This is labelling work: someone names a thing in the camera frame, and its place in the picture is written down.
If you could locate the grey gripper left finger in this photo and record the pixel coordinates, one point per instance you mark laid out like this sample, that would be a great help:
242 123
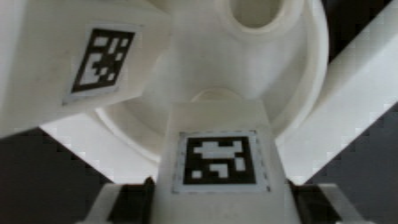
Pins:
121 206

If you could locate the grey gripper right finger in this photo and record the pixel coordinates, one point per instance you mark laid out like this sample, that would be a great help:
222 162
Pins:
321 205

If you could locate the white stool leg with tag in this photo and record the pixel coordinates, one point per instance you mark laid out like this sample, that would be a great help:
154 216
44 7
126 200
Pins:
78 50

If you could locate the white round stool seat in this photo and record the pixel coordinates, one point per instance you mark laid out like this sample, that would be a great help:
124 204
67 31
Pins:
249 46

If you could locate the white L-shaped fence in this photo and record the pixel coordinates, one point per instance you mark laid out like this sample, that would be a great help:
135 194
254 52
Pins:
343 145

